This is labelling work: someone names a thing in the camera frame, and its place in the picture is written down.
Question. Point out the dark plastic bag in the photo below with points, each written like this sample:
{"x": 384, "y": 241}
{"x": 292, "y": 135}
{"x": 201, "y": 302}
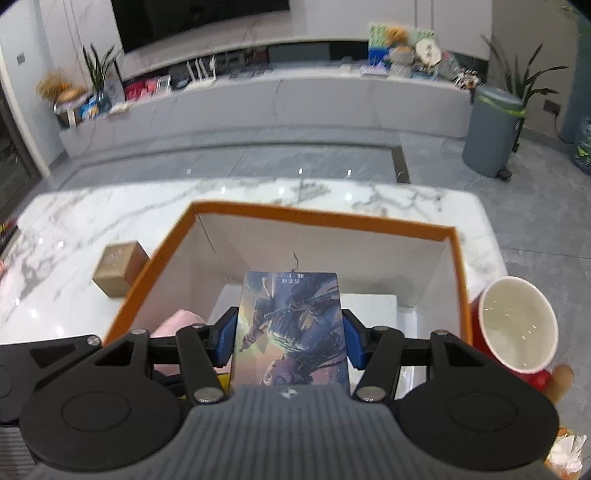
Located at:
{"x": 582, "y": 147}

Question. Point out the pink fabric pouch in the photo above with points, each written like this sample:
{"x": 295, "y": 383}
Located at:
{"x": 182, "y": 321}

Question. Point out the black television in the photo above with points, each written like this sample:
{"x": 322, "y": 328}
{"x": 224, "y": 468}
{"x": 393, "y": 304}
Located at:
{"x": 198, "y": 18}

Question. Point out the knitted basket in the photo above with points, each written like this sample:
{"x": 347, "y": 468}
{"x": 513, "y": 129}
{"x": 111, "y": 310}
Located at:
{"x": 401, "y": 62}

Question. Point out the red cup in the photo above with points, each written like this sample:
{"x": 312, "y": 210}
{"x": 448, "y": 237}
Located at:
{"x": 517, "y": 323}

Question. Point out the gold cardboard box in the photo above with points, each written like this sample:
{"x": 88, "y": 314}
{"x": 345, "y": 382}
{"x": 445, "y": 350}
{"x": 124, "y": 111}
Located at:
{"x": 117, "y": 267}

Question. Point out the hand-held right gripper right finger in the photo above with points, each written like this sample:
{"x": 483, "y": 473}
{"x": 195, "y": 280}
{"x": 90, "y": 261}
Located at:
{"x": 355, "y": 339}

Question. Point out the green floral card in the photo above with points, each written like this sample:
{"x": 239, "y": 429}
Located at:
{"x": 376, "y": 34}

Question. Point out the tall green potted plant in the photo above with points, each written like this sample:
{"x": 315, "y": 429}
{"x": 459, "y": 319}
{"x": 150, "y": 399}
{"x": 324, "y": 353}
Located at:
{"x": 526, "y": 74}

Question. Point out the grey trash bin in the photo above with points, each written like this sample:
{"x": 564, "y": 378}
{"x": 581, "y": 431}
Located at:
{"x": 491, "y": 134}

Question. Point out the dried yellow flowers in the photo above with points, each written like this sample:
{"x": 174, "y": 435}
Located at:
{"x": 51, "y": 85}

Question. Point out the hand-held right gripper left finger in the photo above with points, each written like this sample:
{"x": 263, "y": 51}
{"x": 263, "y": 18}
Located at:
{"x": 224, "y": 337}

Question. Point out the white rectangular box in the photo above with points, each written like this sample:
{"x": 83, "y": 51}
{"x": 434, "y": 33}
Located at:
{"x": 369, "y": 302}

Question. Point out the pink box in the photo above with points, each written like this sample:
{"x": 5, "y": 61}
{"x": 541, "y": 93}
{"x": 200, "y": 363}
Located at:
{"x": 138, "y": 88}

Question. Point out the white round fan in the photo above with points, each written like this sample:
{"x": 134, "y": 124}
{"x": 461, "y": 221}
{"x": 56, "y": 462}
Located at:
{"x": 427, "y": 50}

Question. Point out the illustrated card box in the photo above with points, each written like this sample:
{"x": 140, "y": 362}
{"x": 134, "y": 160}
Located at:
{"x": 288, "y": 332}

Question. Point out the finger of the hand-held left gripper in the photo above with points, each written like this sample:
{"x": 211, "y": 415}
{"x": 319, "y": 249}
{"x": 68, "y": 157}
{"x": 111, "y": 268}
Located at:
{"x": 94, "y": 344}

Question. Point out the white router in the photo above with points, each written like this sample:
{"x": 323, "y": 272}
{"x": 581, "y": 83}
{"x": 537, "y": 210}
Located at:
{"x": 201, "y": 76}

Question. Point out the large orange box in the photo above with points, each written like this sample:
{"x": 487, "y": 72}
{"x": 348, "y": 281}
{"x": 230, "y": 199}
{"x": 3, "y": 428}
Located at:
{"x": 323, "y": 249}

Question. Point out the brown teddy bear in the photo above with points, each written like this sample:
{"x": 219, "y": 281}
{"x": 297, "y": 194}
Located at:
{"x": 397, "y": 34}

